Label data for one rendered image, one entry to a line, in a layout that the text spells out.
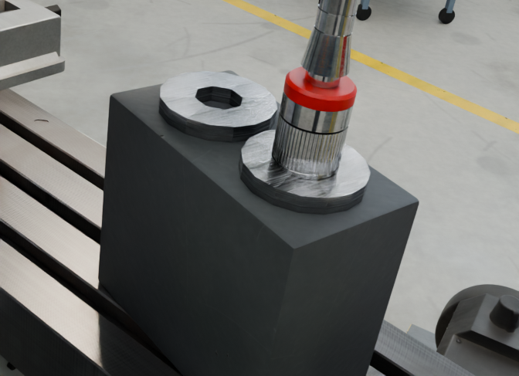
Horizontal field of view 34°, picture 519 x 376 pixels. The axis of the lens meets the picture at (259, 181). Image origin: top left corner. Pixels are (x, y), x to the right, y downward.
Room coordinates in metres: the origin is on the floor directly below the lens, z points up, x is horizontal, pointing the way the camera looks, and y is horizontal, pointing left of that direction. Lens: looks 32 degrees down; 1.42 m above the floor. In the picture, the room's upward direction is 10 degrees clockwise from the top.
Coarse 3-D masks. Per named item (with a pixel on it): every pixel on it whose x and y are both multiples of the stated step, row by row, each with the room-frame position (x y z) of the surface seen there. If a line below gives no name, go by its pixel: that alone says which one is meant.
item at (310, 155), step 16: (288, 112) 0.48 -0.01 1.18; (304, 112) 0.47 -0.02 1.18; (320, 112) 0.47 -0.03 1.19; (336, 112) 0.48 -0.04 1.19; (288, 128) 0.48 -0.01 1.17; (304, 128) 0.47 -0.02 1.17; (320, 128) 0.47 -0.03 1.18; (336, 128) 0.48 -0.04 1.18; (288, 144) 0.48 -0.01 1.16; (304, 144) 0.47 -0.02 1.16; (320, 144) 0.47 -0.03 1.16; (336, 144) 0.48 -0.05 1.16; (288, 160) 0.48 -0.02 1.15; (304, 160) 0.47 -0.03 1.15; (320, 160) 0.47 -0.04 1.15; (336, 160) 0.48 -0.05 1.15; (304, 176) 0.47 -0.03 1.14; (320, 176) 0.48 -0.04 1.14
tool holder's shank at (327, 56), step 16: (320, 0) 0.50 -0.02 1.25; (336, 0) 0.48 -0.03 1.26; (352, 0) 0.49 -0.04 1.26; (320, 16) 0.49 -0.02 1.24; (336, 16) 0.48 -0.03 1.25; (352, 16) 0.49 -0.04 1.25; (320, 32) 0.49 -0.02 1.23; (336, 32) 0.48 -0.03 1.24; (320, 48) 0.48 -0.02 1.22; (336, 48) 0.48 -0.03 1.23; (304, 64) 0.49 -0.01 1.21; (320, 64) 0.48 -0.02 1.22; (336, 64) 0.48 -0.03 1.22; (320, 80) 0.48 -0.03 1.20; (336, 80) 0.49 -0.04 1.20
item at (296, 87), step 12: (300, 72) 0.50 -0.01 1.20; (288, 84) 0.49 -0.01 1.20; (300, 84) 0.48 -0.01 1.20; (348, 84) 0.50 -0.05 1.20; (288, 96) 0.48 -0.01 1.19; (300, 96) 0.48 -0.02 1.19; (312, 96) 0.47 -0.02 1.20; (324, 96) 0.47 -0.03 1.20; (336, 96) 0.48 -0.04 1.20; (348, 96) 0.48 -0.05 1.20; (312, 108) 0.47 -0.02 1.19; (324, 108) 0.47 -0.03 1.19; (336, 108) 0.48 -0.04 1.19
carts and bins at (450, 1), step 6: (366, 0) 3.89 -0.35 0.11; (450, 0) 4.06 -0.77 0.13; (360, 6) 3.89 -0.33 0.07; (366, 6) 3.89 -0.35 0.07; (450, 6) 4.06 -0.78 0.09; (360, 12) 3.89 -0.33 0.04; (366, 12) 3.90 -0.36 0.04; (444, 12) 4.05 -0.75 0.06; (450, 12) 4.06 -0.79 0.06; (360, 18) 3.89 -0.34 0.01; (366, 18) 3.90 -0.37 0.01; (444, 18) 4.06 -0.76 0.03; (450, 18) 4.07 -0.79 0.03
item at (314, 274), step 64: (128, 128) 0.54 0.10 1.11; (192, 128) 0.52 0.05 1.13; (256, 128) 0.54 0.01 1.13; (128, 192) 0.54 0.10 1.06; (192, 192) 0.48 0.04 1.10; (256, 192) 0.46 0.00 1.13; (320, 192) 0.46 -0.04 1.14; (384, 192) 0.50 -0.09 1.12; (128, 256) 0.53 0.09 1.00; (192, 256) 0.48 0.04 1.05; (256, 256) 0.43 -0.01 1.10; (320, 256) 0.43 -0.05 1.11; (384, 256) 0.48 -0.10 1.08; (192, 320) 0.47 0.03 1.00; (256, 320) 0.42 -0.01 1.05; (320, 320) 0.44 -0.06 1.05
